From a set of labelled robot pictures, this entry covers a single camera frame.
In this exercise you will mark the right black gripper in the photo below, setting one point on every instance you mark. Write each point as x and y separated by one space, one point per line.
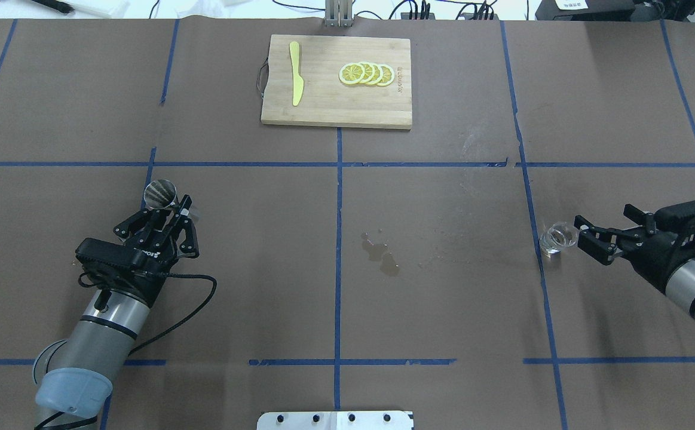
658 255

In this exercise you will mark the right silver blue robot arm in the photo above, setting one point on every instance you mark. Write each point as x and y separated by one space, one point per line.
681 289

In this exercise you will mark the lemon slice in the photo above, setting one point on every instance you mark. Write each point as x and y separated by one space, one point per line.
386 76
377 74
367 72
351 73

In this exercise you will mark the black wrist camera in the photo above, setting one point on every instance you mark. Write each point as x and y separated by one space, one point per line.
102 260
676 217

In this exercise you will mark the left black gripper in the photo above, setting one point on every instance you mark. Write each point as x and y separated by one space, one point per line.
155 258

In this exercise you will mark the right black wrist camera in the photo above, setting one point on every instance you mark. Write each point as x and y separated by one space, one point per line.
676 217

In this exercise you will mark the steel double jigger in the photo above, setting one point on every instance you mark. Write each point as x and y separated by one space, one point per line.
162 194

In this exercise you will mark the bamboo cutting board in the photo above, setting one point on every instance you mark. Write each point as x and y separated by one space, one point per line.
328 102

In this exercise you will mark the black computer box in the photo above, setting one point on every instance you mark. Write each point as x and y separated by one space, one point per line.
581 11

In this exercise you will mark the aluminium frame post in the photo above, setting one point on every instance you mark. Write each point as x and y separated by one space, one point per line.
338 13

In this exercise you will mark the yellow plastic knife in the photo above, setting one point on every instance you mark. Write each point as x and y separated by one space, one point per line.
298 83

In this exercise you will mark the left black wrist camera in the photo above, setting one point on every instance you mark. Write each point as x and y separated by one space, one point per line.
102 260

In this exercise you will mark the clear glass measuring cup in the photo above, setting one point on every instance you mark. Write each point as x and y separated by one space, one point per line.
557 238

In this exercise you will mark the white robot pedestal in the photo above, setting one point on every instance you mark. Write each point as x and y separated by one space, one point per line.
356 419

